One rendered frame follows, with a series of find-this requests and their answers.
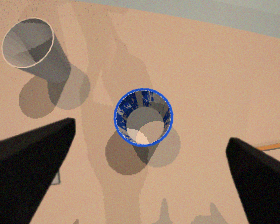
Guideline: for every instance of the grey flat bar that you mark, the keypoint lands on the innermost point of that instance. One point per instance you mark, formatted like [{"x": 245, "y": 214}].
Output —
[{"x": 56, "y": 179}]

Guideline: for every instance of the blue mug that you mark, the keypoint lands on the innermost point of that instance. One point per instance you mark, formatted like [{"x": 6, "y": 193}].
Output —
[{"x": 143, "y": 117}]

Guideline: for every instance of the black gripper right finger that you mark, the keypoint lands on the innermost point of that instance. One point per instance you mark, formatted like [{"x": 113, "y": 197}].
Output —
[{"x": 256, "y": 177}]

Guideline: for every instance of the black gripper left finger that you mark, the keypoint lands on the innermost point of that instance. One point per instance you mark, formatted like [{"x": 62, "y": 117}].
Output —
[{"x": 29, "y": 163}]

